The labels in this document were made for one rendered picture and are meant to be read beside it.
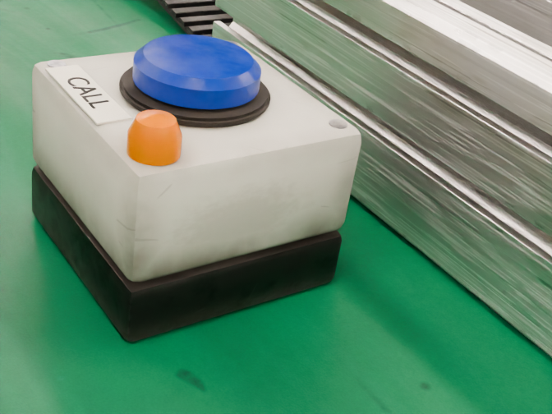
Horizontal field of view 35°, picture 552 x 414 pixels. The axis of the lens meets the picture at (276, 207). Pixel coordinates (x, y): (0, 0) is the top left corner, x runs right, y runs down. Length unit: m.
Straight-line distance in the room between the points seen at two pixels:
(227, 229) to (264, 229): 0.01
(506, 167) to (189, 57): 0.11
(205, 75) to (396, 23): 0.09
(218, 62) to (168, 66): 0.02
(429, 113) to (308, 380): 0.11
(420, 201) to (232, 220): 0.09
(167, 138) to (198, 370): 0.07
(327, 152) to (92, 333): 0.09
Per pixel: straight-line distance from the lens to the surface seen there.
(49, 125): 0.29
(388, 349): 0.29
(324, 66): 0.36
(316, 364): 0.28
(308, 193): 0.28
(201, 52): 0.28
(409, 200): 0.33
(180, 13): 0.50
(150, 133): 0.24
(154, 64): 0.27
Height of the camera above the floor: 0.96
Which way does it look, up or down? 31 degrees down
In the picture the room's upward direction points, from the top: 9 degrees clockwise
